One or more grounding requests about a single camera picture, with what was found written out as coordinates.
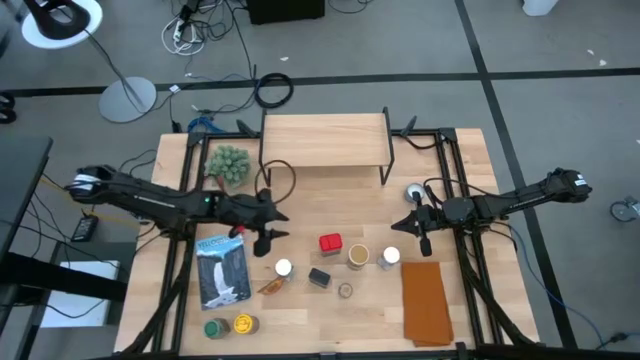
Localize black chair wheels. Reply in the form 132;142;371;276
0;92;17;125

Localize dark green spice tin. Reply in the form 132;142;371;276
307;267;333;290

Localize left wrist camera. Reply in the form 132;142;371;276
252;235;274;259

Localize yellow cable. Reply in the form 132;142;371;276
39;174;141;231

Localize tan-lid spice jar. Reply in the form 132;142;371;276
347;243;371;272

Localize black aluminium table frame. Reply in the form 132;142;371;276
119;127;539;360

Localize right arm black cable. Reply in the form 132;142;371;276
422;177;501;206

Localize green succulent in patterned pot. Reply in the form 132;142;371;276
203;143;253;190

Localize orange taco seasoning packet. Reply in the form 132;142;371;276
256;276;285;297

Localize black box on floor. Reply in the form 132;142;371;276
246;0;326;26

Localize black mounted camera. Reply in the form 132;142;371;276
398;114;419;137
235;118;262;139

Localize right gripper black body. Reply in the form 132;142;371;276
417;199;449;236

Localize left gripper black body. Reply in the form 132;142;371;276
219;188;274;236

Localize wooden shelf black metal legs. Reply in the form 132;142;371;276
258;105;396;187

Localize white-lid spice jar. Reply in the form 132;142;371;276
273;257;295;282
376;245;402;272

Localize grey caster wheel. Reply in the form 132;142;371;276
609;195;640;224

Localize white box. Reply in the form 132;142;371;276
39;259;121;330

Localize white container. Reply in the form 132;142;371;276
522;0;560;17

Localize black plug with cable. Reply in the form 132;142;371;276
594;330;640;351

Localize red-lid spice tin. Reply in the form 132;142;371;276
318;232;345;257

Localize long blue cable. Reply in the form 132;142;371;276
507;224;609;351

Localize folded orange cloth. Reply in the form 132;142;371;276
400;260;456;349

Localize black desk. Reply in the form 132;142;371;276
0;133;130;360

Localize coiled blue cable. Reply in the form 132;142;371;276
187;115;226;135

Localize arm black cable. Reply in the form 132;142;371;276
253;158;297;205
422;177;501;206

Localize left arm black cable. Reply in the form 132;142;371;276
253;158;297;205

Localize black power adapter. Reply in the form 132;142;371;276
70;214;100;244

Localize floor lamp with round base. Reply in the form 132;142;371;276
20;0;159;125

